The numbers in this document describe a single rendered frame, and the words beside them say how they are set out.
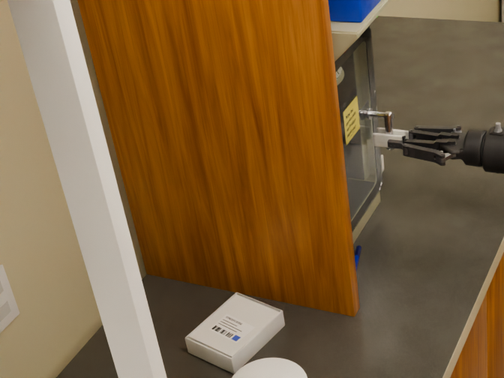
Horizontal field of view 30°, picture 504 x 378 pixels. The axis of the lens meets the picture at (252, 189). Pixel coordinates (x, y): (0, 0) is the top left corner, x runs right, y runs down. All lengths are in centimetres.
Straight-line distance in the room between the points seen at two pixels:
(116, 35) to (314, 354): 70
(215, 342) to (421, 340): 39
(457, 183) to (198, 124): 73
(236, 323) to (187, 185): 29
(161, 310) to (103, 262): 113
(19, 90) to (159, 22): 28
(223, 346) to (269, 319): 11
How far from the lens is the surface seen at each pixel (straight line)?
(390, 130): 200
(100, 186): 79
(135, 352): 90
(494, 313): 225
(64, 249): 187
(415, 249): 203
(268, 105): 166
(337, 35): 163
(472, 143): 194
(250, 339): 179
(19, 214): 175
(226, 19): 162
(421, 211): 215
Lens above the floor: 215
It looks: 32 degrees down
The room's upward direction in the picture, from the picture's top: 9 degrees counter-clockwise
